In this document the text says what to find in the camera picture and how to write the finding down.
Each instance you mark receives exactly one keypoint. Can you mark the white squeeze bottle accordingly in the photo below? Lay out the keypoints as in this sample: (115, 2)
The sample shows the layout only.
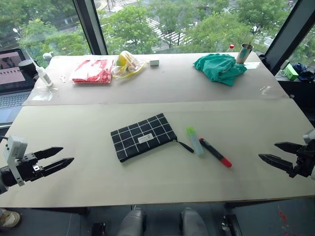
(44, 76)

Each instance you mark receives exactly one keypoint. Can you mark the black and red marker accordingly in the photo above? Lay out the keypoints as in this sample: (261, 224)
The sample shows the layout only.
(215, 153)

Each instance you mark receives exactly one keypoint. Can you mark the black round speaker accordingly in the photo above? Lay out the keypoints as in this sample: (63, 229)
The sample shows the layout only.
(27, 66)

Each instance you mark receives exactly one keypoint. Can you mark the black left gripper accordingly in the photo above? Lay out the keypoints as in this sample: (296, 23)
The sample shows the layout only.
(30, 168)

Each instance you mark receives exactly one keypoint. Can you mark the green crumpled cloth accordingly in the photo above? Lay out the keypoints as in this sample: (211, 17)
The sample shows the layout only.
(217, 68)

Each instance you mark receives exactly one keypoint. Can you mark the small white clip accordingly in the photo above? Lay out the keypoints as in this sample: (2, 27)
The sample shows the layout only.
(63, 78)

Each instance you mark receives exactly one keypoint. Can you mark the black window pillar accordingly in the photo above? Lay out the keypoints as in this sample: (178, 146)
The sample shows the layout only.
(91, 27)
(288, 32)

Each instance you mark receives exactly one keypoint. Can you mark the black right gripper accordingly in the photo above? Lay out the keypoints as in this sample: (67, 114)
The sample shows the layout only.
(305, 161)

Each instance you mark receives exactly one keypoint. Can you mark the white sneaker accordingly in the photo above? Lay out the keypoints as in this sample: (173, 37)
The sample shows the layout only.
(9, 218)

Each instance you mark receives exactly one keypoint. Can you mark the clear plastic bag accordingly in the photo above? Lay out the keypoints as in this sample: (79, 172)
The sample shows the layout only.
(44, 94)

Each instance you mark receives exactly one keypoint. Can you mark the black white-grid pencil case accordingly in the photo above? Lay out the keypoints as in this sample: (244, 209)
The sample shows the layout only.
(141, 137)

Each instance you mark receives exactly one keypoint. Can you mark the red packaged cloth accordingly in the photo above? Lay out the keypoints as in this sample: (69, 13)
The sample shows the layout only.
(92, 71)

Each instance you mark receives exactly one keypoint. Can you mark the grey rounded shape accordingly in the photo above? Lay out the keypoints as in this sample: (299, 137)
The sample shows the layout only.
(131, 223)

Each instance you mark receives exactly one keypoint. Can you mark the green box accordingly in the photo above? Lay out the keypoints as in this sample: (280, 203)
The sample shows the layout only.
(292, 72)

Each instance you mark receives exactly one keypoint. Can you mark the grey round knob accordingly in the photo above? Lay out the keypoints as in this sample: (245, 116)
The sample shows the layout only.
(48, 56)

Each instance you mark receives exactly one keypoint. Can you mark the black table caster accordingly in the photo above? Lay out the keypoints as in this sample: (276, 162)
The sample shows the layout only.
(231, 226)
(99, 229)

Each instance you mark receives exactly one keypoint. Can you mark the green highlighter pen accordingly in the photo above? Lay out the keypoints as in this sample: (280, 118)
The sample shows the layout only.
(196, 142)

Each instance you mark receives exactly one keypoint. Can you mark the metal cup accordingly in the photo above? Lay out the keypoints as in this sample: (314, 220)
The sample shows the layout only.
(243, 55)

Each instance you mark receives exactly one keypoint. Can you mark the clear bag with fruit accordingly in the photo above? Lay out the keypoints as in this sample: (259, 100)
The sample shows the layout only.
(126, 64)

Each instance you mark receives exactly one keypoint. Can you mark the green stick in cup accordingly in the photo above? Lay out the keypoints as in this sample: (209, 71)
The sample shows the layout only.
(250, 42)

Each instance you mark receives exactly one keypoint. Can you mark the grey laptop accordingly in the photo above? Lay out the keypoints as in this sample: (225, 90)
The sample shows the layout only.
(12, 83)

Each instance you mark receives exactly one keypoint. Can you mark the dark blue cloth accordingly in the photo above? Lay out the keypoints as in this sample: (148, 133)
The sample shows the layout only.
(305, 72)

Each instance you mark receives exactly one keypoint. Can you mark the small grey box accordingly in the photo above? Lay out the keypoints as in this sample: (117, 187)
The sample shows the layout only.
(154, 63)

